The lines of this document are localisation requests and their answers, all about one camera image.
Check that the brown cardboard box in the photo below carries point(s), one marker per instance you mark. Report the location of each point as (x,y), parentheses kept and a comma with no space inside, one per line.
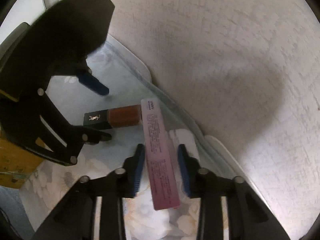
(16,163)

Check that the grey cartoon blanket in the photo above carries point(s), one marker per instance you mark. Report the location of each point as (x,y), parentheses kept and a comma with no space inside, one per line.
(12,206)

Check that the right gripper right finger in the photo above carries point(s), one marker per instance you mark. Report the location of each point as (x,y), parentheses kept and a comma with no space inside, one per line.
(248,215)

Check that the pink long cosmetic box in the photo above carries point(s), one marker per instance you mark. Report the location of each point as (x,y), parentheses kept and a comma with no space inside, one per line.
(160,170)

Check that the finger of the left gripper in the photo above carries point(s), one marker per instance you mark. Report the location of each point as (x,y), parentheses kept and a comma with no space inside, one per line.
(88,80)
(86,135)

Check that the white plastic case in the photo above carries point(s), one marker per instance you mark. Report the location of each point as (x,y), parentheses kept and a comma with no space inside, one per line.
(186,137)

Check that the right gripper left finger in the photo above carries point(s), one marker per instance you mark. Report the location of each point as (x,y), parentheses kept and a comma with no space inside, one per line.
(74,216)

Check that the light blue floral cloth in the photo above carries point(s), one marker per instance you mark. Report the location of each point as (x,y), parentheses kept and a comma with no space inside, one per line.
(50,181)

